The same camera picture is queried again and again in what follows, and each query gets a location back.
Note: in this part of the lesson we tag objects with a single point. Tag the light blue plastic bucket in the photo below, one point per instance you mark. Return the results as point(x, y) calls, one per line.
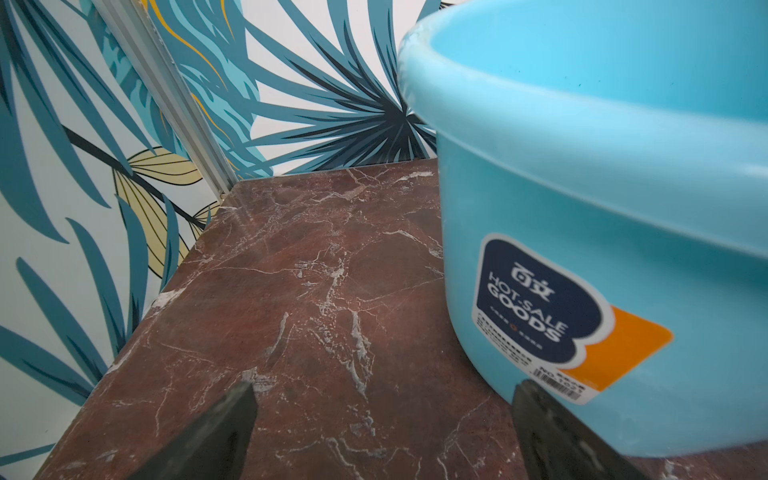
point(603, 188)

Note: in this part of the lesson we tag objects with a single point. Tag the aluminium left corner post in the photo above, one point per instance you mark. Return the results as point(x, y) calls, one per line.
point(139, 39)

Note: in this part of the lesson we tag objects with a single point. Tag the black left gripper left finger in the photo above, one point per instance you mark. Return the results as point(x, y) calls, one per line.
point(214, 446)

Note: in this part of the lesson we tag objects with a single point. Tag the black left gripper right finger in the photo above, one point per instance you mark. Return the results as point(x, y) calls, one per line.
point(555, 444)

